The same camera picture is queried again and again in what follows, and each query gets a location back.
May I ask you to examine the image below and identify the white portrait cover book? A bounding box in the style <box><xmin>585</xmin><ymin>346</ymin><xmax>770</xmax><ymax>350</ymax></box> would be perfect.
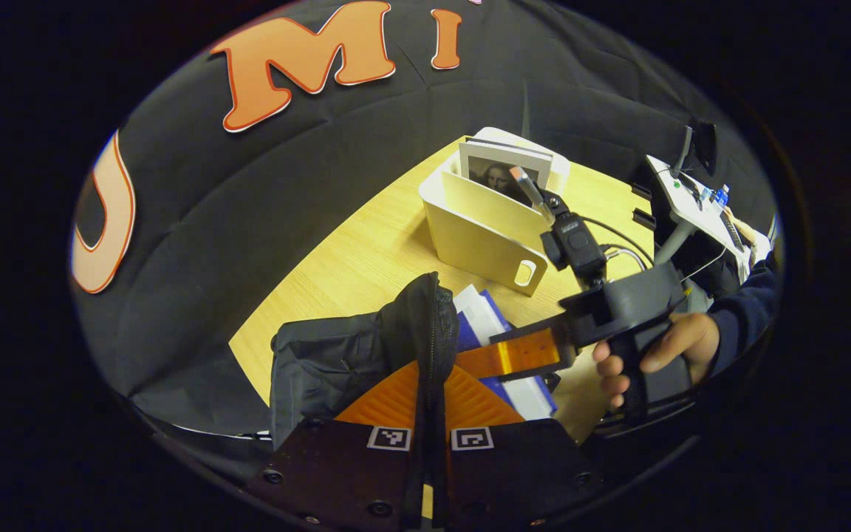
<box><xmin>457</xmin><ymin>137</ymin><xmax>553</xmax><ymax>208</ymax></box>

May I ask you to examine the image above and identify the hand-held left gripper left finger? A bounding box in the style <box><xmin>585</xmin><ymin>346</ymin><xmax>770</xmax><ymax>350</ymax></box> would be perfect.
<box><xmin>257</xmin><ymin>360</ymin><xmax>426</xmax><ymax>531</ymax></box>

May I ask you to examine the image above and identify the white equipment stand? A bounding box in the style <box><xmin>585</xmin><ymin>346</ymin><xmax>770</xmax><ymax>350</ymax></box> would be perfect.
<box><xmin>646</xmin><ymin>124</ymin><xmax>755</xmax><ymax>285</ymax></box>

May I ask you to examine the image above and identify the black schoolbag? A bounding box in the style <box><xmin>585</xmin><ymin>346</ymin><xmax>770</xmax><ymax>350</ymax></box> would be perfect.
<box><xmin>270</xmin><ymin>272</ymin><xmax>563</xmax><ymax>451</ymax></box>

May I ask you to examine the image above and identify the blue book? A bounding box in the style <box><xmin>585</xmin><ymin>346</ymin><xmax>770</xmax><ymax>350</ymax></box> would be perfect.
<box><xmin>454</xmin><ymin>284</ymin><xmax>559</xmax><ymax>422</ymax></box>

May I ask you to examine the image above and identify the white bookshelf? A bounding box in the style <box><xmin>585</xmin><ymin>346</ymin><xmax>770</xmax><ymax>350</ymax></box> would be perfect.
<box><xmin>418</xmin><ymin>127</ymin><xmax>573</xmax><ymax>298</ymax></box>

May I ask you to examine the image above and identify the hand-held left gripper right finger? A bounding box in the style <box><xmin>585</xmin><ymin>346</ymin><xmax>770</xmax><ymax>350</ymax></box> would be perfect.
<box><xmin>440</xmin><ymin>365</ymin><xmax>600</xmax><ymax>529</ymax></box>

